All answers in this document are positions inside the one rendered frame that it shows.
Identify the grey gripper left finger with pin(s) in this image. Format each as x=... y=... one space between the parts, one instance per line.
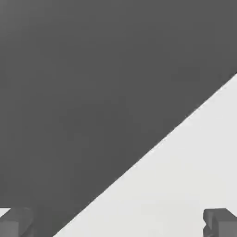
x=14 y=224

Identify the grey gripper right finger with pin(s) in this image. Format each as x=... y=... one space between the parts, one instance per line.
x=222 y=224

